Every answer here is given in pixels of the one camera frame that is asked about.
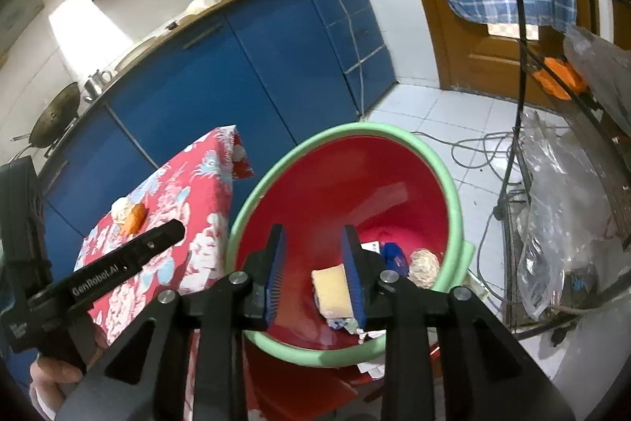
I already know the blue crumpled wrapper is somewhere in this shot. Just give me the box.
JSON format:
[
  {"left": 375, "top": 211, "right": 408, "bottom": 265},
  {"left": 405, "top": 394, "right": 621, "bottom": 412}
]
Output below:
[{"left": 382, "top": 242, "right": 409, "bottom": 276}]

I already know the red floral tablecloth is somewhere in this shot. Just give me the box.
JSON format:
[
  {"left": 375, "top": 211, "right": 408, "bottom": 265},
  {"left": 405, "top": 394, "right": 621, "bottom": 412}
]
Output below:
[{"left": 74, "top": 124, "right": 254, "bottom": 353}]

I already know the yellow sponge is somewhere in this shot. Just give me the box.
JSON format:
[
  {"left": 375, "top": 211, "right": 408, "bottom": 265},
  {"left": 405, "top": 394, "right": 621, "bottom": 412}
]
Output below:
[{"left": 310, "top": 266, "right": 352, "bottom": 319}]

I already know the cream crumpled lump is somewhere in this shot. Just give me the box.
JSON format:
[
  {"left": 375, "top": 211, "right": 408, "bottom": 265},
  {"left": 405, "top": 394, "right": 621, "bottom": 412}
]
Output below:
[{"left": 111, "top": 198, "right": 134, "bottom": 222}]

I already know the black metal rack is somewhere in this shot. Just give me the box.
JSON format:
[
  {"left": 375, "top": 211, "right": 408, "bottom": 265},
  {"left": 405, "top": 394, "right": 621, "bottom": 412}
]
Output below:
[{"left": 494, "top": 0, "right": 631, "bottom": 339}]

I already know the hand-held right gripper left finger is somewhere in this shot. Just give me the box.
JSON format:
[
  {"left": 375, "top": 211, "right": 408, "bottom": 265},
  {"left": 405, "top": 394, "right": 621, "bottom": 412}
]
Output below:
[{"left": 54, "top": 224, "right": 287, "bottom": 421}]

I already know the orange item on rack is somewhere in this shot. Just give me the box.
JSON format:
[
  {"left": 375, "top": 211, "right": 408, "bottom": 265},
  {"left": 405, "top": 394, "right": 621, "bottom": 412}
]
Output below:
[{"left": 535, "top": 56, "right": 587, "bottom": 99}]

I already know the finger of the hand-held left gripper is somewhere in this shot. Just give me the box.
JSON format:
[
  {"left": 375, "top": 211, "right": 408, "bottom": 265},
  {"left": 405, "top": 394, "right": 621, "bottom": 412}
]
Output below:
[{"left": 131, "top": 219, "right": 187, "bottom": 261}]

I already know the blue kitchen cabinet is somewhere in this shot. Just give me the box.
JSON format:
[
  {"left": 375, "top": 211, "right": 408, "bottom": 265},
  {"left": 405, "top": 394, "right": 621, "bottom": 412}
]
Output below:
[{"left": 0, "top": 0, "right": 398, "bottom": 254}]

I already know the dark metal wok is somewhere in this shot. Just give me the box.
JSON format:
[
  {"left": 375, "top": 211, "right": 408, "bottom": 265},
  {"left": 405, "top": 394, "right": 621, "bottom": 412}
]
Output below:
[{"left": 11, "top": 82, "right": 82, "bottom": 158}]

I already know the clear plastic bag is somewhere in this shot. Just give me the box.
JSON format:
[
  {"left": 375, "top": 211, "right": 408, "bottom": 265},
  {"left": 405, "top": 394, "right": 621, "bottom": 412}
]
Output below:
[
  {"left": 515, "top": 110, "right": 599, "bottom": 320},
  {"left": 562, "top": 26, "right": 631, "bottom": 250}
]

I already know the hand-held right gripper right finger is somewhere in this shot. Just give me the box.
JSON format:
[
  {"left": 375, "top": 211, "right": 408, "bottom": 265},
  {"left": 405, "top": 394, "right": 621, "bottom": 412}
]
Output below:
[{"left": 341, "top": 225, "right": 577, "bottom": 421}]

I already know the wooden door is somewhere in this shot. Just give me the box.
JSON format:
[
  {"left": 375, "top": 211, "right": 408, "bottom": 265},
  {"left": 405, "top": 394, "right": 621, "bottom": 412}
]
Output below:
[{"left": 385, "top": 0, "right": 568, "bottom": 106}]

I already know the steel wool scourer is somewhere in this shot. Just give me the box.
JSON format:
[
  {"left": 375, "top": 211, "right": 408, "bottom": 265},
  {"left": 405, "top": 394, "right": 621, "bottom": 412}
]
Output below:
[{"left": 408, "top": 248, "right": 441, "bottom": 288}]

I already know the red basin with green rim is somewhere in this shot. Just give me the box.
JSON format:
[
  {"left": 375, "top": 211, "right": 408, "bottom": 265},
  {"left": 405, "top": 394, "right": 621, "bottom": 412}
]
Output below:
[{"left": 226, "top": 122, "right": 474, "bottom": 369}]

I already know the white plate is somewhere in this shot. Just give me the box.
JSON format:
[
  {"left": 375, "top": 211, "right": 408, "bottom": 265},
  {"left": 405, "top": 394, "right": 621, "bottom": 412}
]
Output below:
[{"left": 116, "top": 36, "right": 163, "bottom": 73}]

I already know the small steel kettle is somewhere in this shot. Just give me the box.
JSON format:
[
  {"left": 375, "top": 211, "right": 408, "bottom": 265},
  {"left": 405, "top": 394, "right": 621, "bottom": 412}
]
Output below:
[{"left": 84, "top": 69, "right": 113, "bottom": 101}]

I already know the white covered bowl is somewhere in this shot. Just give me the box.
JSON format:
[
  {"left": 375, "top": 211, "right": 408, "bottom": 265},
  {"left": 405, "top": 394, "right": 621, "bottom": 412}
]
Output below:
[{"left": 185, "top": 0, "right": 220, "bottom": 17}]

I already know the grey floor cable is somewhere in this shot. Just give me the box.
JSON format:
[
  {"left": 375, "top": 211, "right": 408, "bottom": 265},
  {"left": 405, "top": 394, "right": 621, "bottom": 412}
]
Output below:
[{"left": 414, "top": 130, "right": 523, "bottom": 186}]

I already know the person's left hand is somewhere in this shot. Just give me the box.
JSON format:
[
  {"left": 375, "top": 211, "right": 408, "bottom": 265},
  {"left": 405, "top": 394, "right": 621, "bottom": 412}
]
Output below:
[{"left": 28, "top": 358, "right": 86, "bottom": 421}]

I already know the white power cable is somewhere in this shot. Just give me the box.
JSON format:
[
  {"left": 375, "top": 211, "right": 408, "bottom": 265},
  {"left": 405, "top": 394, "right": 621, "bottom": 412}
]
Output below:
[{"left": 291, "top": 0, "right": 368, "bottom": 118}]

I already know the orange plastic bag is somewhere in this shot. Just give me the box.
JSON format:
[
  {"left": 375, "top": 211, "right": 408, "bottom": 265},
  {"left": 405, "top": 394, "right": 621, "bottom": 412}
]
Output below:
[{"left": 122, "top": 203, "right": 147, "bottom": 234}]

